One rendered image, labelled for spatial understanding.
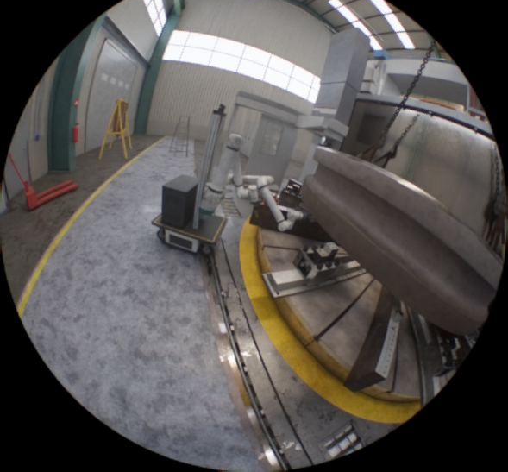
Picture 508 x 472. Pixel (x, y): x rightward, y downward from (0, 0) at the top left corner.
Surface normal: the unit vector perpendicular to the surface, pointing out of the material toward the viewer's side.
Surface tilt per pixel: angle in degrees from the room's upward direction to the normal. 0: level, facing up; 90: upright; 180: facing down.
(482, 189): 90
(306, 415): 0
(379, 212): 90
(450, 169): 90
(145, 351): 0
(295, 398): 0
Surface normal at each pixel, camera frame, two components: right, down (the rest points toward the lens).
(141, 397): 0.26, -0.85
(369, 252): -0.85, 0.02
